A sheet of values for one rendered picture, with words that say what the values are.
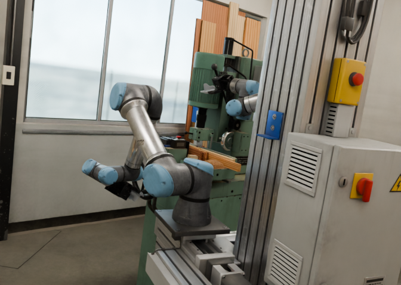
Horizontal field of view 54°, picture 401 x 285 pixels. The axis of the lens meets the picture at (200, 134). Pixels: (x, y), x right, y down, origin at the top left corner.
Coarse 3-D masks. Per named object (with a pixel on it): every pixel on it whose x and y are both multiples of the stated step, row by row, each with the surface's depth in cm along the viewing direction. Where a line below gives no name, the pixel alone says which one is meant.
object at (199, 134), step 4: (192, 128) 229; (196, 128) 227; (200, 128) 230; (204, 128) 233; (208, 128) 236; (192, 132) 228; (196, 132) 226; (200, 132) 228; (204, 132) 229; (208, 132) 231; (212, 132) 234; (192, 136) 228; (196, 136) 226; (200, 136) 228; (204, 136) 230; (208, 136) 232; (196, 140) 227; (200, 140) 229; (204, 140) 231; (208, 140) 233; (212, 140) 235
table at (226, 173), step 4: (180, 160) 218; (228, 168) 211; (216, 172) 205; (220, 172) 207; (224, 172) 209; (228, 172) 211; (232, 172) 213; (216, 176) 206; (220, 176) 208; (224, 176) 210; (228, 176) 212; (232, 176) 214; (212, 180) 205
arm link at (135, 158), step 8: (152, 88) 163; (152, 96) 161; (160, 96) 166; (152, 104) 162; (160, 104) 166; (152, 112) 166; (160, 112) 169; (152, 120) 168; (136, 144) 174; (128, 152) 179; (136, 152) 176; (128, 160) 178; (136, 160) 177; (128, 168) 179; (136, 168) 180; (128, 176) 180; (136, 176) 182
